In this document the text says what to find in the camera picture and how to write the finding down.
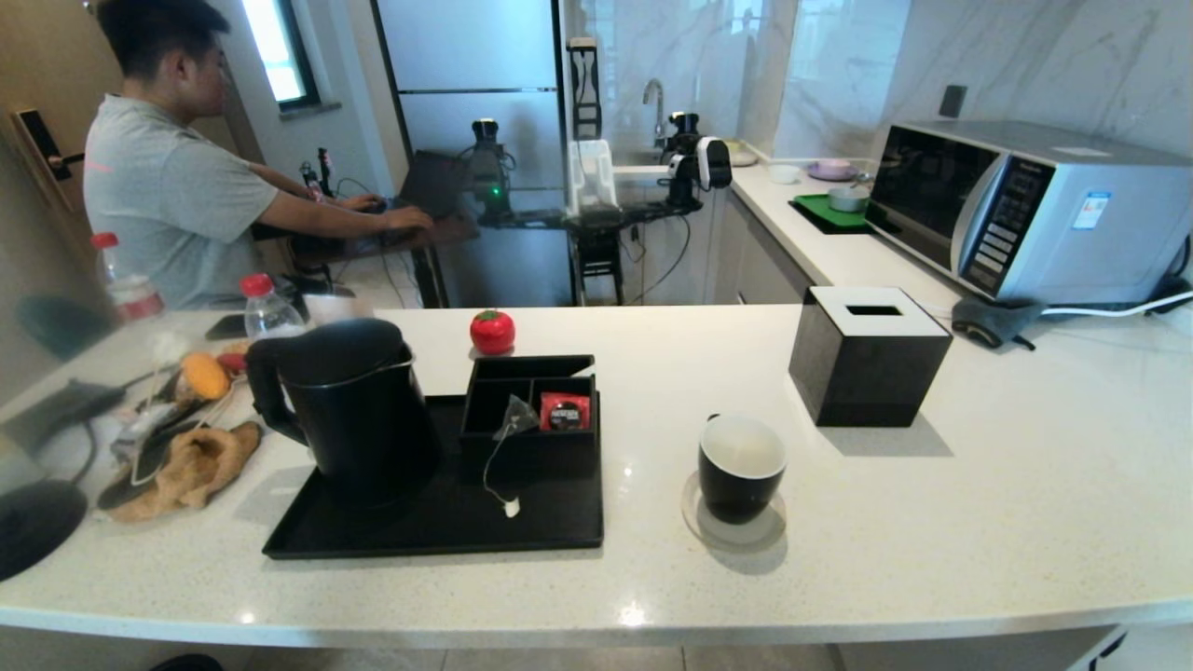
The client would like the black electric kettle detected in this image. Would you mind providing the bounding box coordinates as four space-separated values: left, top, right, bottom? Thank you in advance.
244 318 446 509

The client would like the red coffee sachet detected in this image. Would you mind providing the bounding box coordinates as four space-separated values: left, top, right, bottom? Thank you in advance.
540 392 593 432

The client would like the black metal stand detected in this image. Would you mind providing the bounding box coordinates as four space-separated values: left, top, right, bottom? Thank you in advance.
480 198 711 307

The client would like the red tomato-shaped timer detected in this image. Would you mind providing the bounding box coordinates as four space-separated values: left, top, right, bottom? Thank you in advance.
469 309 516 356

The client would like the black compartment organizer box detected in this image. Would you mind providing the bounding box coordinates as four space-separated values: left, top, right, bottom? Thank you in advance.
459 354 599 484

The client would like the white plastic rack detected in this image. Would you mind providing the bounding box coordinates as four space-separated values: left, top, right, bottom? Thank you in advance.
567 140 618 217

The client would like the white kitchen cabinet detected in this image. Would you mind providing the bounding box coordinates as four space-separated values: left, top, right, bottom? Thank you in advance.
713 186 823 305

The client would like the brown wooden desk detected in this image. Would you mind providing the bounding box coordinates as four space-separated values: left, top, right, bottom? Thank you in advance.
289 216 481 308

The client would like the black device with green light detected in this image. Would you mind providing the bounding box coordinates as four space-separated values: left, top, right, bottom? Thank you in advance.
466 118 515 223

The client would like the black white robot device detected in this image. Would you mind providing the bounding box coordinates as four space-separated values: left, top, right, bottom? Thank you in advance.
664 111 734 210

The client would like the black mug white inside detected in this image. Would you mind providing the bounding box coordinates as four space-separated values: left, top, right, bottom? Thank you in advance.
698 413 788 525

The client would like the black laptop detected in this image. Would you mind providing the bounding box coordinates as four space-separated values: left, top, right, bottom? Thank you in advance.
396 149 467 221

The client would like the chrome kitchen faucet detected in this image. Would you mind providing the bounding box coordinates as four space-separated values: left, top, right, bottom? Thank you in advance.
641 78 668 150

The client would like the black serving tray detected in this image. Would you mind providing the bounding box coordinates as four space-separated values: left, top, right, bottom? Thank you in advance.
262 393 605 560

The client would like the white round coaster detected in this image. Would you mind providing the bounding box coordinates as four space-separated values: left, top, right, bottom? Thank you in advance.
681 471 788 549

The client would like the green tray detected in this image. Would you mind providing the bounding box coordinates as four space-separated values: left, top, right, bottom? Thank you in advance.
788 192 877 234

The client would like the black tissue box white lid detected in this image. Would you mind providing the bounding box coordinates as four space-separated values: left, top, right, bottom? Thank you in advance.
788 285 954 429

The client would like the grey refrigerator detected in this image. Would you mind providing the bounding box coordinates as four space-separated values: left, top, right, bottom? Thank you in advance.
371 0 574 308

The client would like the black teleoperation controller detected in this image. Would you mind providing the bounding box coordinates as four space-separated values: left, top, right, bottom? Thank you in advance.
298 147 338 201

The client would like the clear water bottle red cap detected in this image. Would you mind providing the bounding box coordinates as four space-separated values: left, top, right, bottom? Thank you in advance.
240 273 309 341
90 232 167 325

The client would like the yellow toy corn cob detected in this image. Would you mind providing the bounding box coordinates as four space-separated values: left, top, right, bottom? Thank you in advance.
180 351 231 402

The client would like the grey oven mitt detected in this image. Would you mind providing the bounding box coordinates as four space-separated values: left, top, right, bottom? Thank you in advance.
951 296 1047 351

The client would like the brown crumpled cloth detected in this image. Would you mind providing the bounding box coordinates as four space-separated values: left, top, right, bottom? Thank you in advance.
98 420 264 524

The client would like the person in grey t-shirt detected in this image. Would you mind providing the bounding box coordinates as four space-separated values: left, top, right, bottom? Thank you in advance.
82 0 435 310

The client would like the silver microwave oven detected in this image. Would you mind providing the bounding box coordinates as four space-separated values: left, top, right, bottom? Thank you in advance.
865 119 1193 305

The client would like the black round flat object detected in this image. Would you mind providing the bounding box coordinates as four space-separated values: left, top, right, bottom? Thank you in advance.
0 479 89 583

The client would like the pyramid tea bag with string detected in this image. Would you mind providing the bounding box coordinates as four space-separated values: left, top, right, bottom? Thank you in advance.
482 395 541 519

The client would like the window with dark frame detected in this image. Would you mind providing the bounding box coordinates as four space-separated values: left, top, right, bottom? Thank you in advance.
240 0 322 113

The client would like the white power cable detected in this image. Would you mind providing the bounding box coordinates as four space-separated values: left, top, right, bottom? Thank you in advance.
1039 290 1193 318

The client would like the black microwave cable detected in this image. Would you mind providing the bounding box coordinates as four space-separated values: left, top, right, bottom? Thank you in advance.
1151 233 1193 301

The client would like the black door lock handle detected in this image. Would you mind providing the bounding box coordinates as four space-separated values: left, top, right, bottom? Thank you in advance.
11 109 85 183

